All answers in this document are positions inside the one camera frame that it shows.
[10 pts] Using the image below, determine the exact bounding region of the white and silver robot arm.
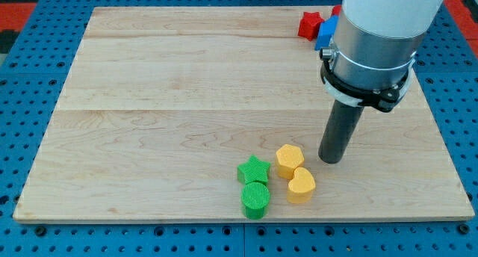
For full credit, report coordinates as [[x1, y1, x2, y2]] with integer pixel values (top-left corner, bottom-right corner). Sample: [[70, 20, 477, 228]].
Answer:
[[319, 0, 443, 113]]

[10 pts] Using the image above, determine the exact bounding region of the wooden board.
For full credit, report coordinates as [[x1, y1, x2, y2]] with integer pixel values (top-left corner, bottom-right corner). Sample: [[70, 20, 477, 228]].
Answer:
[[13, 7, 474, 224]]

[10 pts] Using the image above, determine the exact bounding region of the green cylinder block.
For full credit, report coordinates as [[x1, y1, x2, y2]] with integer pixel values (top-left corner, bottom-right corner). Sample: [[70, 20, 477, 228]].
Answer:
[[240, 182, 270, 220]]

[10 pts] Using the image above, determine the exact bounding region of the blue block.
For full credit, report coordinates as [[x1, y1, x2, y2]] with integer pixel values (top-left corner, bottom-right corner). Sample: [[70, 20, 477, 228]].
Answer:
[[314, 15, 339, 51]]

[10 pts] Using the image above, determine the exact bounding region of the red block behind arm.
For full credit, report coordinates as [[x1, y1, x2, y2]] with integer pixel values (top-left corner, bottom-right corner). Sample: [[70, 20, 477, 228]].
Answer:
[[331, 4, 341, 16]]

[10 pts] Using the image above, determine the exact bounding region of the yellow heart block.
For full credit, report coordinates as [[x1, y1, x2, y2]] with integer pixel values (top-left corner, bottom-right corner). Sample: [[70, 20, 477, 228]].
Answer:
[[287, 167, 316, 204]]

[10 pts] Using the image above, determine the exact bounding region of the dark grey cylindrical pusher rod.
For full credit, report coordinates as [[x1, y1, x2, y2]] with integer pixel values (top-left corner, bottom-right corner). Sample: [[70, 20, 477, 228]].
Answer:
[[318, 100, 364, 164]]

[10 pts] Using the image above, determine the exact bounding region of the yellow hexagon block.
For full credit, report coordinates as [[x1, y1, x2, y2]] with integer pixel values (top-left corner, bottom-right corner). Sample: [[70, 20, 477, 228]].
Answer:
[[276, 144, 305, 180]]

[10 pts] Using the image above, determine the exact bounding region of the green star block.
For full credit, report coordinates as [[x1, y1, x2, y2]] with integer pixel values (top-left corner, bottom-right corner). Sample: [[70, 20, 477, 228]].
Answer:
[[237, 155, 270, 186]]

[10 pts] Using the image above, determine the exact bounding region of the red star block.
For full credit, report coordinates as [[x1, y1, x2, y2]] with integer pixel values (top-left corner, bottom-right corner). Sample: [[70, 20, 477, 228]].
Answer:
[[297, 12, 324, 41]]

